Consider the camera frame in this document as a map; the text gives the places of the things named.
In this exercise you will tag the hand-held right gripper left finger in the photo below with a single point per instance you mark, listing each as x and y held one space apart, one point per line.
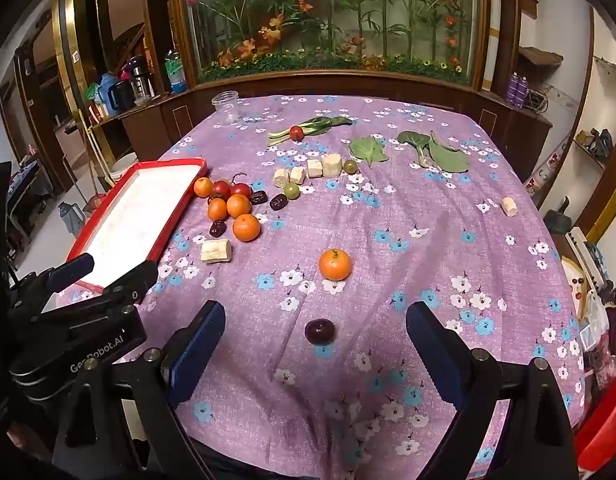
198 355

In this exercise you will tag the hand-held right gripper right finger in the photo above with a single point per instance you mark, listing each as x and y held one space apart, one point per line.
435 355

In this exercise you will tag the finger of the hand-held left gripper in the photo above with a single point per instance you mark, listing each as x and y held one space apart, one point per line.
70 267
128 285

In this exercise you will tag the red tray white inside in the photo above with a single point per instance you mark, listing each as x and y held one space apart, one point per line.
138 210

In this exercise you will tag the pale banana piece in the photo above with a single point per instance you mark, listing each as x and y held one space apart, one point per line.
315 168
298 175
332 165
281 177
216 251
508 206

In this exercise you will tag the dried red date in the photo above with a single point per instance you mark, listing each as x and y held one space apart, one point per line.
277 202
258 197
217 228

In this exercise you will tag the small orange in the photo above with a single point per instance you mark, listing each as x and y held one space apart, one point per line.
203 186
246 227
238 205
217 208
335 264

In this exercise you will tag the dark purple plum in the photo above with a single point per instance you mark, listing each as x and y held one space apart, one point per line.
320 331

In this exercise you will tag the red cherry tomato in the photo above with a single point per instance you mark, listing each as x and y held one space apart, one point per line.
296 132
241 190
221 189

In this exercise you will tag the green grape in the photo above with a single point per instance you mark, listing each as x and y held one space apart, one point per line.
291 190

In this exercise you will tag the grey floor kettle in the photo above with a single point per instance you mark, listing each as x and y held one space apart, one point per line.
68 216

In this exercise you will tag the purple floral tablecloth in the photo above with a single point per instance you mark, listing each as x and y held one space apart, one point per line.
387 285

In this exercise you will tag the white plastic bucket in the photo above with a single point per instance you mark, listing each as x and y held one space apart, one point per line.
123 165

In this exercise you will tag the small red white carton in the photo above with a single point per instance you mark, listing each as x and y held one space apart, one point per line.
98 110

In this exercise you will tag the dark wooden cabinet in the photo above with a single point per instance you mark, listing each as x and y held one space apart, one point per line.
153 125

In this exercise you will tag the green plastic bag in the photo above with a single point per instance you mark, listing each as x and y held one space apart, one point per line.
90 91

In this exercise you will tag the black mug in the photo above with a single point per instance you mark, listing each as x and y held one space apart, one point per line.
122 96

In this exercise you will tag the blue plastic jug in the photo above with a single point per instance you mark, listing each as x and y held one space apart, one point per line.
107 91

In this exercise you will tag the red plastic stool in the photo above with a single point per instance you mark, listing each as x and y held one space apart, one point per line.
602 430

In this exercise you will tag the green vegetable leaf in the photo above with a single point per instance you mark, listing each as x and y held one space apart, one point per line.
447 157
369 150

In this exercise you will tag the steel thermos flask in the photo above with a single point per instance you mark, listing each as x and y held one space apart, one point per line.
138 77

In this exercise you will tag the clear plastic jar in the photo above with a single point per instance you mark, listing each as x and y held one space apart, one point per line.
225 107

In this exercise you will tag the green jujube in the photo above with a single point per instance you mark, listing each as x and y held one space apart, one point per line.
350 166

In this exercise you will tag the small bok choy stalk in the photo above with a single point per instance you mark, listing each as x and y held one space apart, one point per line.
412 139

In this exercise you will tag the green label water bottle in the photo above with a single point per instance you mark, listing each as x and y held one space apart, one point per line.
175 72

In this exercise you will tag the floral printed bag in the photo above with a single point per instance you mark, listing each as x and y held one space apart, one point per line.
550 170

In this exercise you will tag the long bok choy stalk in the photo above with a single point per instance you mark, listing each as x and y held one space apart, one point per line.
318 124

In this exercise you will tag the black shoes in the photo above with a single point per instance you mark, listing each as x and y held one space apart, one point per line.
600 142

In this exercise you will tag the purple spray bottle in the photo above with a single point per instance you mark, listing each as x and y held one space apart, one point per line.
523 91
513 90

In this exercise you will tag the brown cardboard piece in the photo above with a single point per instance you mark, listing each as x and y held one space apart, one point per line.
540 55

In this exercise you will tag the white rolled poster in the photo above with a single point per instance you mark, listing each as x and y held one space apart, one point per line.
492 40

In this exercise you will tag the glass case artificial flowers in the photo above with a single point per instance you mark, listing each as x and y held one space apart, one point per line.
338 20

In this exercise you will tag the gold trimmed wooden shelf frame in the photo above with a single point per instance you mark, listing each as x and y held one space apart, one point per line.
607 200

